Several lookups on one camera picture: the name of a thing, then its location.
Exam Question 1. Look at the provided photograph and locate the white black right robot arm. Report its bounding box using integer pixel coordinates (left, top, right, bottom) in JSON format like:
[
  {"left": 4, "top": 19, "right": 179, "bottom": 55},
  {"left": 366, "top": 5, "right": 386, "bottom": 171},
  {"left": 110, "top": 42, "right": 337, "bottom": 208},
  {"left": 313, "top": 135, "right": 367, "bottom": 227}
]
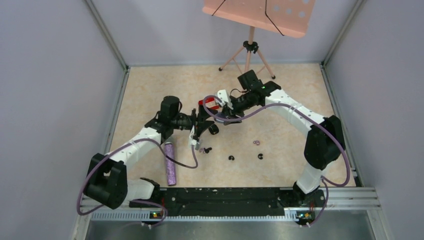
[{"left": 215, "top": 70, "right": 351, "bottom": 206}]

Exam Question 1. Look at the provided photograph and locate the black glossy earbud case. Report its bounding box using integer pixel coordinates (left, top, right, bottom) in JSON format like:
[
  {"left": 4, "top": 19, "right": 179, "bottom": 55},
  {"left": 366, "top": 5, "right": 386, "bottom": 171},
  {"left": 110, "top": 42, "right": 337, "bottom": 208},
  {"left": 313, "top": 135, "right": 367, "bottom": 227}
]
[{"left": 208, "top": 124, "right": 220, "bottom": 135}]

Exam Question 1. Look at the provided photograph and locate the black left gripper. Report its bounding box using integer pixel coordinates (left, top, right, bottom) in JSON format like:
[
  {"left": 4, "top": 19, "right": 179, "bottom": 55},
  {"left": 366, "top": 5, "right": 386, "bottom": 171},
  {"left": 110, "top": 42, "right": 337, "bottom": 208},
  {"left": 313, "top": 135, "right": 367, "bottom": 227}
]
[{"left": 171, "top": 104, "right": 217, "bottom": 138}]

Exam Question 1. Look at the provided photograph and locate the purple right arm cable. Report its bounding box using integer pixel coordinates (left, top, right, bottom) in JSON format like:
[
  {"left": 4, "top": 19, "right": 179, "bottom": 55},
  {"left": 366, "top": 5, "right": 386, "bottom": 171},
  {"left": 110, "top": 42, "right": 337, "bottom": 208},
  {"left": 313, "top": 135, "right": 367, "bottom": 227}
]
[{"left": 202, "top": 95, "right": 351, "bottom": 227}]

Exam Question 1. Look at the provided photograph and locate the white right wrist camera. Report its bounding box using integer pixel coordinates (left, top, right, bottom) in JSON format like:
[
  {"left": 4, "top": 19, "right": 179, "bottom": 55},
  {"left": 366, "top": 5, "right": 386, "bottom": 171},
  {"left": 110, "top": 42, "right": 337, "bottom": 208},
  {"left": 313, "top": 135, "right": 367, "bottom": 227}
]
[{"left": 215, "top": 89, "right": 233, "bottom": 109}]

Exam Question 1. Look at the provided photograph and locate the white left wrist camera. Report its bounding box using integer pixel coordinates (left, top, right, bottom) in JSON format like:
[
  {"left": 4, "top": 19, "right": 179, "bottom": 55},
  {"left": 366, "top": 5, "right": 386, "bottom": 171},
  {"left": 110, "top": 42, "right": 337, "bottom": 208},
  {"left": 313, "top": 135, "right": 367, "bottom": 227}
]
[{"left": 188, "top": 128, "right": 201, "bottom": 151}]

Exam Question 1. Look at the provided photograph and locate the pink music stand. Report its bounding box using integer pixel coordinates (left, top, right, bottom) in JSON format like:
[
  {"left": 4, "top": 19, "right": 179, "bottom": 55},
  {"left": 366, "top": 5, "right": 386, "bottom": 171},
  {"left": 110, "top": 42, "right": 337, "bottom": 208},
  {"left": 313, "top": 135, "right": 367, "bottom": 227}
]
[{"left": 202, "top": 0, "right": 316, "bottom": 80}]

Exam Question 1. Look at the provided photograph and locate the red toy window brick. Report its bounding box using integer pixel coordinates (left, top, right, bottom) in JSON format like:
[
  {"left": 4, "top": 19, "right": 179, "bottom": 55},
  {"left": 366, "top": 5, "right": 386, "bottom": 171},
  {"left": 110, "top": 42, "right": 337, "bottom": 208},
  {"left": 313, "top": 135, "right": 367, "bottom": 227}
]
[{"left": 198, "top": 97, "right": 222, "bottom": 113}]

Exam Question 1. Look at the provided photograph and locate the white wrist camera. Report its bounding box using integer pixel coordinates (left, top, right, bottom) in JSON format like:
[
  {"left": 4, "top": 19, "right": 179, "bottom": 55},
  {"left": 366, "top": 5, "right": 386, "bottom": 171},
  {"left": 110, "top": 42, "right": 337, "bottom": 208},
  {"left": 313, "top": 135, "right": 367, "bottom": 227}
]
[
  {"left": 188, "top": 128, "right": 201, "bottom": 151},
  {"left": 215, "top": 89, "right": 233, "bottom": 109}
]

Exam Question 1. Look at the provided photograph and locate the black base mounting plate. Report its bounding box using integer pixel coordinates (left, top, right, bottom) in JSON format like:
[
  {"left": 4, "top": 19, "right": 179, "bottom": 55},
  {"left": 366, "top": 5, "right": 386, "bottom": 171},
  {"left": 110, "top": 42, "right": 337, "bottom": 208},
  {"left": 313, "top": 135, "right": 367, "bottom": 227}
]
[{"left": 150, "top": 187, "right": 325, "bottom": 217}]

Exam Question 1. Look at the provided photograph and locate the black earbud pair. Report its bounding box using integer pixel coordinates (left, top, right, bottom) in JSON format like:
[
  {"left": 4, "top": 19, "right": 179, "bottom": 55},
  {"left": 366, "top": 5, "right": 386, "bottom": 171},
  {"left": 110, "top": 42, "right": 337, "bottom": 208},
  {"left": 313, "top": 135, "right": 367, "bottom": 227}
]
[{"left": 203, "top": 147, "right": 213, "bottom": 154}]

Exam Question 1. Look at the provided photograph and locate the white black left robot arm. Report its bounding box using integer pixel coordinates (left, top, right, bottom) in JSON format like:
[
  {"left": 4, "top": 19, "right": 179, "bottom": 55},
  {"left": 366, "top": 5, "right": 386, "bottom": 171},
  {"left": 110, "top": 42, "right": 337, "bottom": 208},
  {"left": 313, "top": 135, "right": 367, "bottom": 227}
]
[{"left": 77, "top": 95, "right": 218, "bottom": 215}]

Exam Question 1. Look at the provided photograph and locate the purple glitter microphone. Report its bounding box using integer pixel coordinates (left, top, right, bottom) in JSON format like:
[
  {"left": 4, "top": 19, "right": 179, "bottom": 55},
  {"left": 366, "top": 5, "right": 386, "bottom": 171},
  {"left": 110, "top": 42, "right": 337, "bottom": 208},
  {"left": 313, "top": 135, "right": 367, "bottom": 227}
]
[{"left": 164, "top": 141, "right": 177, "bottom": 186}]

